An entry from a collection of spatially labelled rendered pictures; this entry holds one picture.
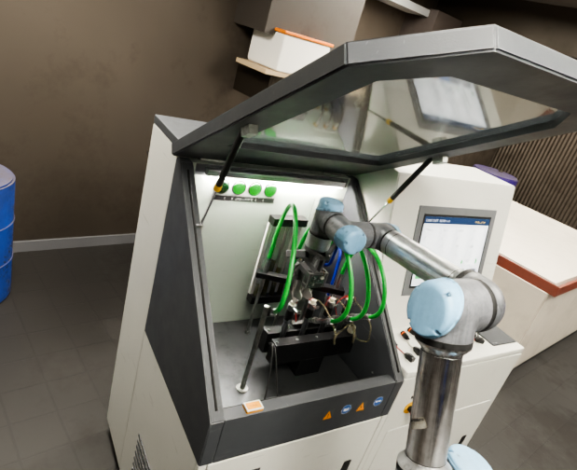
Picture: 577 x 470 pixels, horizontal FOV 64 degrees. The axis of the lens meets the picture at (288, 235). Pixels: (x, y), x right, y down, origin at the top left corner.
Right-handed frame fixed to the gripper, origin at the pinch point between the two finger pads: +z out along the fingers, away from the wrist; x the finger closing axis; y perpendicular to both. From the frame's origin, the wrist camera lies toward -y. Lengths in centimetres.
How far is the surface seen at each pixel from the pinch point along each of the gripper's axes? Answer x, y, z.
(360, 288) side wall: 31.0, -3.6, 0.8
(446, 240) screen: 67, -4, -19
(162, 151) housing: -35, -45, -29
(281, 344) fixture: -2.8, 4.6, 14.8
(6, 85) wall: -74, -225, 0
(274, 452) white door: -10.4, 26.1, 36.6
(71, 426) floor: -49, -64, 113
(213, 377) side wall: -32.8, 18.2, 9.9
